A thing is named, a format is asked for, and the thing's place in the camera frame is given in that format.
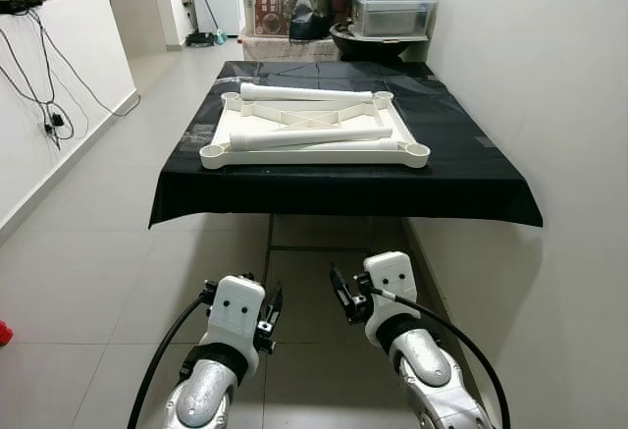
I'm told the black tablecloth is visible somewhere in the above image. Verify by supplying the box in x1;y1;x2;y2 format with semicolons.
149;60;544;229

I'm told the white plastic table top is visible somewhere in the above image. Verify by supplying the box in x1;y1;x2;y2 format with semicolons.
198;90;433;171

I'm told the patterned bench cloth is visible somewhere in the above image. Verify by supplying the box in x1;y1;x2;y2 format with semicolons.
240;34;340;63

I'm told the black round basin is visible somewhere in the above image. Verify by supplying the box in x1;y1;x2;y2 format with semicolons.
329;22;428;62

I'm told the floor mop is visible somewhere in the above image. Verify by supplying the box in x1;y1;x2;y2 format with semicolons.
177;0;229;47

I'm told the orange lid storage box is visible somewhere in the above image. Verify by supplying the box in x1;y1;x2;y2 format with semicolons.
238;0;317;39

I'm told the clear plastic container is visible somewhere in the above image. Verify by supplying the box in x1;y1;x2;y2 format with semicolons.
350;0;438;40

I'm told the white appliance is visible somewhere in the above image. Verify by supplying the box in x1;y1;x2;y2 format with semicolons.
191;0;246;37

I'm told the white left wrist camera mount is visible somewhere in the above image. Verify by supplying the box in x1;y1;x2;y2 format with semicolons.
208;274;268;353

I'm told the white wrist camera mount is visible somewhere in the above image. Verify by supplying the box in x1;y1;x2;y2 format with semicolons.
208;274;268;353
361;250;420;344

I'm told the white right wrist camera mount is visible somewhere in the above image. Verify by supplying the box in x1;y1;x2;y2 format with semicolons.
361;250;420;344

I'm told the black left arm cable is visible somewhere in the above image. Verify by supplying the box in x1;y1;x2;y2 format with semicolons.
126;287;217;429

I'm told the black wall cable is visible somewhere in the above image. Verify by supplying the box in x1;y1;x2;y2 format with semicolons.
29;9;143;118
0;12;78;147

